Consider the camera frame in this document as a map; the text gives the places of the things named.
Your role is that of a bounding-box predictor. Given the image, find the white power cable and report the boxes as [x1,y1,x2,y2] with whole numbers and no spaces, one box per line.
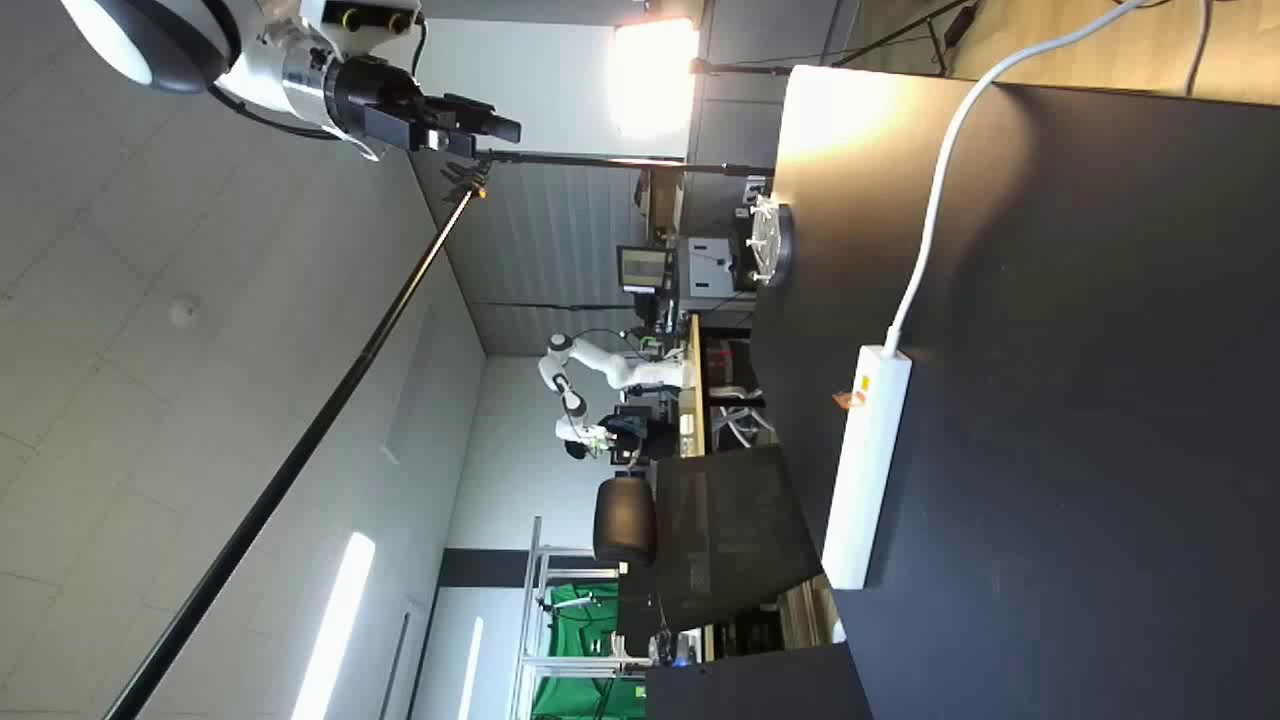
[880,0,1164,356]

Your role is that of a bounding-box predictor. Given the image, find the green cloth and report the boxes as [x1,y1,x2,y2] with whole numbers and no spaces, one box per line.
[530,578,655,720]

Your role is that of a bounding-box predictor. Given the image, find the long black pole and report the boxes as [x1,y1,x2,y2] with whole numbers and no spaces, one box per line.
[101,182,487,720]

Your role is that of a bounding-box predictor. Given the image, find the plain black divider panel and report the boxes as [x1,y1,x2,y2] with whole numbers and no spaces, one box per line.
[642,640,874,720]

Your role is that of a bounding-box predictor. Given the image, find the white metal frame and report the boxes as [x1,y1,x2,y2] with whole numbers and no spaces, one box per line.
[510,517,631,720]

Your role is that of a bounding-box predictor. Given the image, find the wooden background table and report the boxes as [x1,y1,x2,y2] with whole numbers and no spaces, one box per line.
[676,314,706,465]

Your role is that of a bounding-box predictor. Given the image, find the grey cable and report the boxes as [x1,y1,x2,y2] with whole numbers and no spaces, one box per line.
[1178,0,1220,106]

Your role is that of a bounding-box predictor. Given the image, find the grey equipment box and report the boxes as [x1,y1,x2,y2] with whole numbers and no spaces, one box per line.
[616,231,760,331]

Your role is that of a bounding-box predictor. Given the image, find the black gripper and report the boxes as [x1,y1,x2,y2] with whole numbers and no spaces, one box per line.
[324,57,523,176]

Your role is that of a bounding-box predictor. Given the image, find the thin black horizontal rod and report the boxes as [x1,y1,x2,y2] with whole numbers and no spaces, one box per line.
[480,148,777,176]

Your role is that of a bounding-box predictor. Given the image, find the black computer monitor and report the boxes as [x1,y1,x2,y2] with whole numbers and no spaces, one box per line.
[612,446,828,655]

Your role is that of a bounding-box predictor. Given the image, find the white power strip adaptor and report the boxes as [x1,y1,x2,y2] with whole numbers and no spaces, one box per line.
[815,340,918,596]

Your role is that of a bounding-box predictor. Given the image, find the long ceiling light strip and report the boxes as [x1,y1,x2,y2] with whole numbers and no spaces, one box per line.
[289,527,381,720]
[450,612,493,720]

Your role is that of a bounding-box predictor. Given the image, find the black office chair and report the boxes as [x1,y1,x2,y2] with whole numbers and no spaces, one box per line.
[592,477,661,565]

